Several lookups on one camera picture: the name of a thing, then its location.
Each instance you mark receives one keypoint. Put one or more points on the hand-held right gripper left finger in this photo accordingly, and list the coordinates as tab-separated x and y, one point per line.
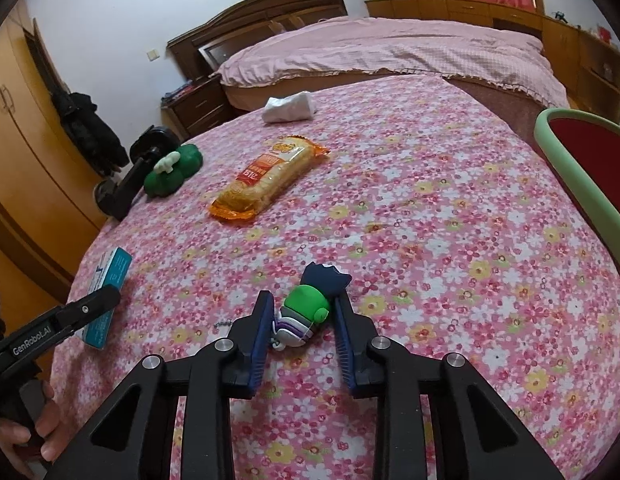
257	345

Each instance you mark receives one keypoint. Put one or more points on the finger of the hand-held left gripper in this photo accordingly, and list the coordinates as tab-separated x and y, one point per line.
90	307

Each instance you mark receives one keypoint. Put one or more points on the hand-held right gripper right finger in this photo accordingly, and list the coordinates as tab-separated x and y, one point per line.
344	345

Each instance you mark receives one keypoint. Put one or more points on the white teal medicine box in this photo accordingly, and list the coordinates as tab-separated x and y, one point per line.
112	270

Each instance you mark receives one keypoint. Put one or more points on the orange snack packet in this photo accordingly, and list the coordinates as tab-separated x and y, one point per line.
265	180

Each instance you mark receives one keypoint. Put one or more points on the red bin with green rim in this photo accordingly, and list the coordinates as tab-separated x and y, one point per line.
590	160

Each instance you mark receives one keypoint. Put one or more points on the person's left hand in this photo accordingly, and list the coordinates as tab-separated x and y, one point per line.
49	425

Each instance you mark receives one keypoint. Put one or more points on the green plush toy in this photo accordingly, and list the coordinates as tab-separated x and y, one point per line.
165	180

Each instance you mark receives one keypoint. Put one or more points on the pink floral tablecloth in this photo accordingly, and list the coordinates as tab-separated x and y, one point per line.
415	210

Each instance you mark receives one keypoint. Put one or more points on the light wooden wardrobe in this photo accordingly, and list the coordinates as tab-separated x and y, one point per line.
25	160

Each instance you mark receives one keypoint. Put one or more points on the dark hanging jacket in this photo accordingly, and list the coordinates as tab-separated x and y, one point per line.
85	130

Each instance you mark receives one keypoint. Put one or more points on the dark wooden nightstand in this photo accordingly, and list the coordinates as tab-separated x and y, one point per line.
200	110

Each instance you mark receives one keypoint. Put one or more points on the red blue book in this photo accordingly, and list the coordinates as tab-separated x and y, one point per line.
179	90

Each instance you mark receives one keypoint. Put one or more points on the white tissue pack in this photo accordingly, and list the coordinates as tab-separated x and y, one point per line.
287	107

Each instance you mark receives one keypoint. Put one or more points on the pink checked blanket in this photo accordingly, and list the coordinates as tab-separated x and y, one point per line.
390	40

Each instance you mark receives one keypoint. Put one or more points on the dark wooden bed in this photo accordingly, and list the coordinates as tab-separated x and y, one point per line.
270	10

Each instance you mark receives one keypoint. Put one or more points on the light wooden cabinet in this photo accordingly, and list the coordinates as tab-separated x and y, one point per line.
560	45

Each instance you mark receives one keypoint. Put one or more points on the small black object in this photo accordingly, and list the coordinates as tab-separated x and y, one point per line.
558	16

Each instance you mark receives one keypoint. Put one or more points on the small red box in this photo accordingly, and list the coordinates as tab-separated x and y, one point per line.
603	32

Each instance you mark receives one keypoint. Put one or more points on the white wall switch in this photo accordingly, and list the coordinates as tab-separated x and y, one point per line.
152	55

